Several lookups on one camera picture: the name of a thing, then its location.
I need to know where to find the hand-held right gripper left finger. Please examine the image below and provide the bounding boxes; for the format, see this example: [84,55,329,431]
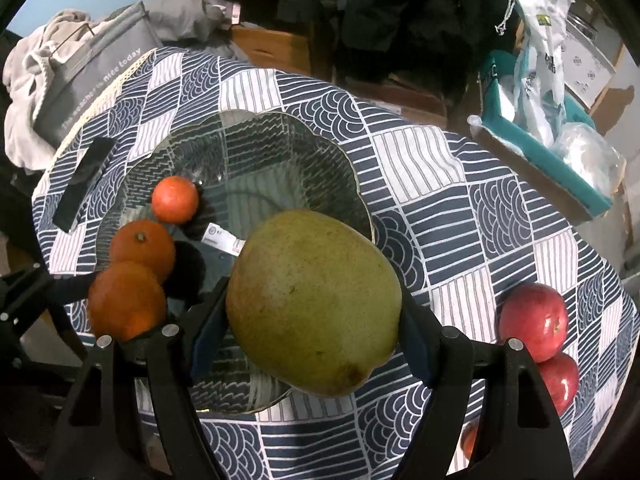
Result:
[42,277,236,480]

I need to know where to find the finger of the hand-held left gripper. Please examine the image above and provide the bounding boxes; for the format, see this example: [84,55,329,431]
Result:
[0,262,101,341]

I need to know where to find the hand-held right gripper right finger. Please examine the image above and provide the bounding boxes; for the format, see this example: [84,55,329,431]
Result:
[390,290,576,480]

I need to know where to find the large orange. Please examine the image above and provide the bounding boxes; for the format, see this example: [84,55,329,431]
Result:
[109,220,177,283]
[87,261,167,343]

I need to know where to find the green yellow mango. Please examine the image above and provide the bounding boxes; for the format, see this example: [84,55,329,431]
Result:
[225,208,403,397]

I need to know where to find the small orange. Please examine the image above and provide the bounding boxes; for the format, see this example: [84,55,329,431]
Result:
[460,421,481,461]
[151,176,200,224]

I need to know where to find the red apple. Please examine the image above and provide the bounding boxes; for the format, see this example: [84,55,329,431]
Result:
[498,282,570,363]
[532,352,580,416]

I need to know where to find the glass bowl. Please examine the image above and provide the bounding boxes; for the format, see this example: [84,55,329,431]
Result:
[95,108,376,415]

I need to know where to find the black remote control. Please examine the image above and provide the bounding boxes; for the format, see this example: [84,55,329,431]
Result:
[52,136,115,233]

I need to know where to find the blue white patterned tablecloth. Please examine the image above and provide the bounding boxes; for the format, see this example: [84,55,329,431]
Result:
[31,46,636,480]

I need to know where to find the grey storage bag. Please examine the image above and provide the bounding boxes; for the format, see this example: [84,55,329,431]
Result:
[37,1,166,148]

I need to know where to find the teal plastic basket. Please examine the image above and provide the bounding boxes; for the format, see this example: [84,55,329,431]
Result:
[477,50,613,213]

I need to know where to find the beige clothes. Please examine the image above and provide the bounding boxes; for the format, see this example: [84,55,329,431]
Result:
[4,9,101,171]

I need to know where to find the cardboard box with white label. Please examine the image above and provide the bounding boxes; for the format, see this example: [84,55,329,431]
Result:
[345,75,451,121]

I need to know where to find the clear plastic bags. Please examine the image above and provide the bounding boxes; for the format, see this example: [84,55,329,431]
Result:
[550,122,626,196]

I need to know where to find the wooden drawer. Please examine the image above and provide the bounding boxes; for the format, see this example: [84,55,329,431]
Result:
[230,25,311,76]

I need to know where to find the grey clothes pile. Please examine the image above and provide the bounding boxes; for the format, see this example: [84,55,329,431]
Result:
[145,0,241,61]

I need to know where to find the white rice bag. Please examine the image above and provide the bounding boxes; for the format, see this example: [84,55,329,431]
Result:
[495,0,576,146]

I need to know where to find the black hooded coat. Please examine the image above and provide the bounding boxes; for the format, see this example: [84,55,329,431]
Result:
[275,0,521,91]

